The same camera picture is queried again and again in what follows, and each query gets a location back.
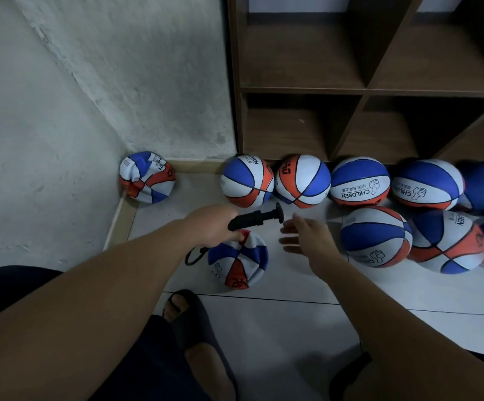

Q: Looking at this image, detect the person's left hand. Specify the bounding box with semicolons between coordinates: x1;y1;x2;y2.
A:
184;203;250;250

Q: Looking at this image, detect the person's left forearm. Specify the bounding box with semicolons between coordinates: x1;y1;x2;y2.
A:
0;221;205;401

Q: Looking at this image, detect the person's right forearm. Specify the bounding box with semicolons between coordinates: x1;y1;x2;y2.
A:
313;253;484;401

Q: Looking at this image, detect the black sandal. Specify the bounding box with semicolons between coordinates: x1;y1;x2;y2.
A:
329;350;372;401
162;288;241;401

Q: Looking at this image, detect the beige baseboard strip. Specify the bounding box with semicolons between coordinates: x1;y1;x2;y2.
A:
102;194;140;251
168;158;230;174

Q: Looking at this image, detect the person's right hand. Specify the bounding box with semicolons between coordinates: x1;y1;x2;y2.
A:
279;214;343;276

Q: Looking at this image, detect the brown wooden cubby shelf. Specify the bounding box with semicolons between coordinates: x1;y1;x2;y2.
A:
225;0;484;174

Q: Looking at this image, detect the person's left foot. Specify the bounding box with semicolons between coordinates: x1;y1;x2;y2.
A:
165;295;236;401

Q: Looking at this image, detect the black hand pump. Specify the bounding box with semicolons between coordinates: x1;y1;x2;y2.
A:
184;203;285;267

